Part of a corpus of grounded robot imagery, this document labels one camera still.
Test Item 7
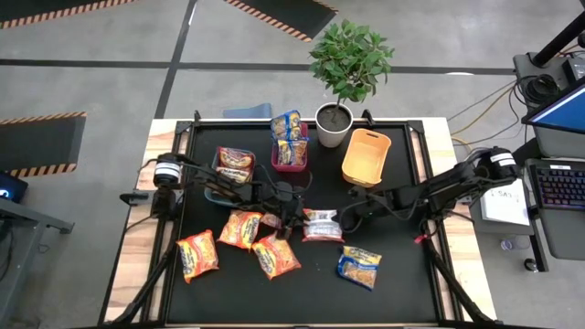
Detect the orange plastic basket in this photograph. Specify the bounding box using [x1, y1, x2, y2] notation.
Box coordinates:
[341, 127, 393, 188]

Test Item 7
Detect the yellow floor cable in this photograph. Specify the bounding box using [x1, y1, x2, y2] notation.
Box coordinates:
[450, 86, 517, 154]

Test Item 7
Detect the green plant in white pot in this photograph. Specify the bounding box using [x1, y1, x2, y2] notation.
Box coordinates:
[309, 18, 395, 150]

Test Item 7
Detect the grey metal desk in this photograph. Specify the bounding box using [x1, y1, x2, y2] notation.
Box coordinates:
[0, 196, 77, 329]

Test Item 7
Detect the black backlit keyboard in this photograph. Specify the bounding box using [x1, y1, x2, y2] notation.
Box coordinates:
[531, 162, 585, 212]

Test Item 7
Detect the grey floor cable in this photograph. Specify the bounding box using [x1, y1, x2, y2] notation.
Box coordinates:
[446, 80, 517, 123]

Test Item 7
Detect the black device with blue light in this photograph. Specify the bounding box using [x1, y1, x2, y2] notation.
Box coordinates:
[0, 171, 29, 206]

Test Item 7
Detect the black table mat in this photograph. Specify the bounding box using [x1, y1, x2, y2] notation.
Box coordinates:
[166, 121, 441, 325]

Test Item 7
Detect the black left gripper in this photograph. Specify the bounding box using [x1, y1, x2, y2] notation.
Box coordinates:
[253, 180, 308, 241]

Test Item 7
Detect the blue-grey plastic basket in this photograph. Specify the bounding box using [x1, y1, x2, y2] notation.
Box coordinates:
[203, 146, 257, 209]

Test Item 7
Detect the black pole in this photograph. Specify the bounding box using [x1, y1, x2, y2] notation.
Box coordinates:
[531, 11, 585, 69]

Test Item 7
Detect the grey equipment cart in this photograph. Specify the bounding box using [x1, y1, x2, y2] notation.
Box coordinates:
[524, 122, 585, 261]

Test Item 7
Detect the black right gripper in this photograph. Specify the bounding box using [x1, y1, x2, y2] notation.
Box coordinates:
[338, 186, 408, 229]

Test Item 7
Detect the computer monitor blue screen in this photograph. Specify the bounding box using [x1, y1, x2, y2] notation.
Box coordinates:
[521, 75, 585, 136]

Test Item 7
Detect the black hazard-striped floor mat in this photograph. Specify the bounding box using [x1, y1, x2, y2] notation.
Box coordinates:
[0, 111, 88, 179]
[0, 0, 138, 31]
[223, 0, 339, 43]

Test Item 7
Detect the grey desk with cables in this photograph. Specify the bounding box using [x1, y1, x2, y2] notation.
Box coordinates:
[512, 50, 585, 109]

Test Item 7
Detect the pink plastic basket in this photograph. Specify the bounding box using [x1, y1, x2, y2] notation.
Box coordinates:
[270, 122, 310, 174]

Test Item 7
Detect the coiled black cable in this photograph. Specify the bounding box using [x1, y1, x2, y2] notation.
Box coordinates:
[520, 72, 561, 107]

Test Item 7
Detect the wooden table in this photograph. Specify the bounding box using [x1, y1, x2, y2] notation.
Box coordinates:
[103, 117, 498, 328]

